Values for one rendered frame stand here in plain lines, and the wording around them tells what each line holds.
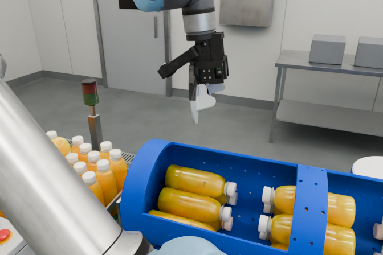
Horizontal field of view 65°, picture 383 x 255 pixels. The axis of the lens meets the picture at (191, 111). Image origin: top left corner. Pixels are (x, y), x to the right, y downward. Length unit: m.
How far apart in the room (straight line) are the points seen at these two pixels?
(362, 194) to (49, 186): 0.79
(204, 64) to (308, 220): 0.40
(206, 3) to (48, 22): 5.16
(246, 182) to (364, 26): 3.21
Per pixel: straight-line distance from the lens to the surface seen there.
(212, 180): 0.86
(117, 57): 4.92
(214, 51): 0.70
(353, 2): 3.93
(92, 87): 1.32
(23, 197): 0.37
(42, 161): 0.37
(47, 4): 5.70
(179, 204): 0.86
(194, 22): 0.68
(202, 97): 0.69
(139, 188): 0.77
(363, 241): 1.00
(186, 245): 0.30
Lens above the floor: 1.64
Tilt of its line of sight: 24 degrees down
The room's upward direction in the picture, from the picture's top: straight up
